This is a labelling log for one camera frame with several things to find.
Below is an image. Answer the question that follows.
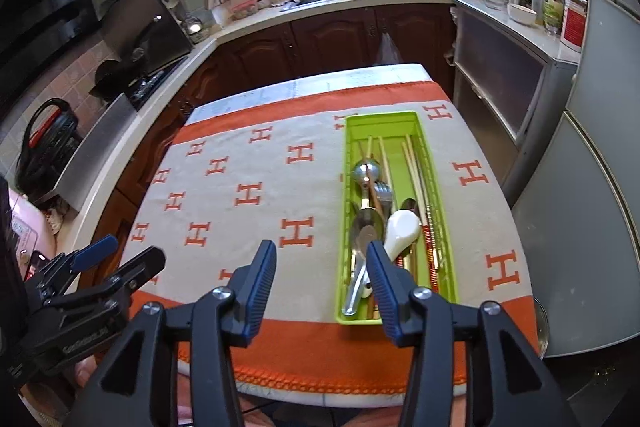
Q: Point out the long bamboo chopstick black band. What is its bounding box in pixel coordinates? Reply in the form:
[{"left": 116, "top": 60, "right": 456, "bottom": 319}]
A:
[{"left": 378, "top": 136, "right": 396, "bottom": 212}]

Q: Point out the pale chopstick orange end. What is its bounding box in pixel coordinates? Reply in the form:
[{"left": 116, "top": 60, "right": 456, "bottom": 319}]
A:
[{"left": 405, "top": 134, "right": 439, "bottom": 293}]

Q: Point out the grey cabinet appliance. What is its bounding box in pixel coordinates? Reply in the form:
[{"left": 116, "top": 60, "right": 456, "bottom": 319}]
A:
[{"left": 454, "top": 0, "right": 580, "bottom": 206}]

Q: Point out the wide steel serving spoon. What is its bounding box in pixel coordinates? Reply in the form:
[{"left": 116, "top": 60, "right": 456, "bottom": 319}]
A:
[{"left": 342, "top": 207, "right": 384, "bottom": 317}]

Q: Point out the small steel spoon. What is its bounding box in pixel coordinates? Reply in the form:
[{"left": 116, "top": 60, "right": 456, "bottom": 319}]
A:
[{"left": 400, "top": 198, "right": 420, "bottom": 216}]

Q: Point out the black pot with handle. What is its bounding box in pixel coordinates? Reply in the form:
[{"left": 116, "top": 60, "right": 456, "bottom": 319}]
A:
[{"left": 15, "top": 98, "right": 82, "bottom": 202}]

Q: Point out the red label box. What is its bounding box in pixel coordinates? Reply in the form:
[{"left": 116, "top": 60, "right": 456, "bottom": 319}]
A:
[{"left": 560, "top": 0, "right": 587, "bottom": 52}]

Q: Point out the person's left hand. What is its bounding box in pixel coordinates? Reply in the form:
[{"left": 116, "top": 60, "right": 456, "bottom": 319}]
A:
[{"left": 74, "top": 355, "right": 96, "bottom": 388}]

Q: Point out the orange white H-pattern cloth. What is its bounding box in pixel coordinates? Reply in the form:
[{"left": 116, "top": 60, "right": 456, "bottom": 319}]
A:
[{"left": 124, "top": 81, "right": 536, "bottom": 407}]

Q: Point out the large steel spoon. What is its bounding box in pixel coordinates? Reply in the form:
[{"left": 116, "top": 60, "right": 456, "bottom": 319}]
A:
[{"left": 373, "top": 180, "right": 392, "bottom": 219}]

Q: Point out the white ceramic soup spoon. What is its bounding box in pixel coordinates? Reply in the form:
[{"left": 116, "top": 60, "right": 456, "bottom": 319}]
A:
[{"left": 359, "top": 210, "right": 423, "bottom": 299}]

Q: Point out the white plastic bag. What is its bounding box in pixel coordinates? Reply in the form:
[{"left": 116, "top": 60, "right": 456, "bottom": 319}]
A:
[{"left": 374, "top": 32, "right": 402, "bottom": 66}]

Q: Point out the green plastic utensil tray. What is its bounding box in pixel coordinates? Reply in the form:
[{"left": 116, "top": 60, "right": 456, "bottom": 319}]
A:
[{"left": 335, "top": 112, "right": 459, "bottom": 325}]

